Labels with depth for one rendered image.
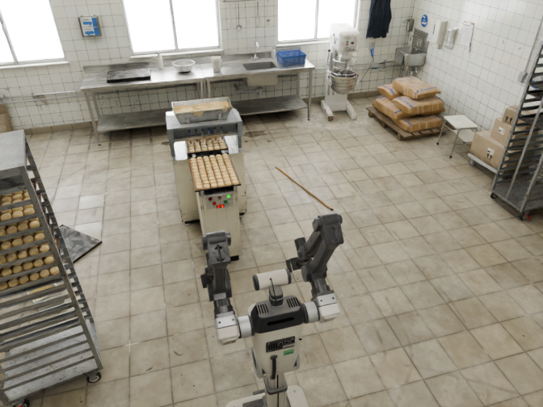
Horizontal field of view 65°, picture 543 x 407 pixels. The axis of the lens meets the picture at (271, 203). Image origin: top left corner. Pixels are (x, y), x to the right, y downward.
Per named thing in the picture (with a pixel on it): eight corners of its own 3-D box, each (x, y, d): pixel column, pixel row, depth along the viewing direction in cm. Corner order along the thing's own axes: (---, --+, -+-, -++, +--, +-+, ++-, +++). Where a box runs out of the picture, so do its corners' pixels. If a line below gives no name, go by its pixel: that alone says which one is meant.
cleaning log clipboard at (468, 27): (469, 52, 605) (477, 23, 582) (468, 52, 605) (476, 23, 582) (458, 48, 627) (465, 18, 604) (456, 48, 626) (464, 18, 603)
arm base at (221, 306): (235, 313, 179) (234, 319, 190) (232, 295, 182) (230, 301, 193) (214, 318, 177) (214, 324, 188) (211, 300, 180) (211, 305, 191)
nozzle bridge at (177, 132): (170, 146, 444) (165, 115, 425) (237, 138, 458) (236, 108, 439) (171, 161, 418) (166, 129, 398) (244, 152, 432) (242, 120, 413)
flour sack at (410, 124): (405, 134, 630) (406, 124, 621) (389, 123, 662) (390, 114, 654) (445, 127, 649) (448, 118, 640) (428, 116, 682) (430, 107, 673)
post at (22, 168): (103, 365, 312) (23, 162, 215) (103, 368, 310) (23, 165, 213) (98, 367, 311) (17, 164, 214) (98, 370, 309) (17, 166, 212)
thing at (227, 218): (199, 224, 470) (190, 153, 419) (230, 220, 477) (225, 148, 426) (208, 267, 414) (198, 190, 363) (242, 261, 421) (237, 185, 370)
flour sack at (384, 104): (371, 106, 690) (372, 95, 680) (393, 102, 701) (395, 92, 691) (396, 123, 634) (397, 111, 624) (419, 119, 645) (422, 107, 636)
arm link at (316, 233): (318, 228, 167) (344, 223, 170) (314, 214, 170) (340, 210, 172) (297, 262, 205) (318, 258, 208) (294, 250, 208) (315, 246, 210)
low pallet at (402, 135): (364, 113, 723) (365, 106, 716) (406, 107, 742) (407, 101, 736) (403, 144, 628) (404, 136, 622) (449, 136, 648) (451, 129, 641)
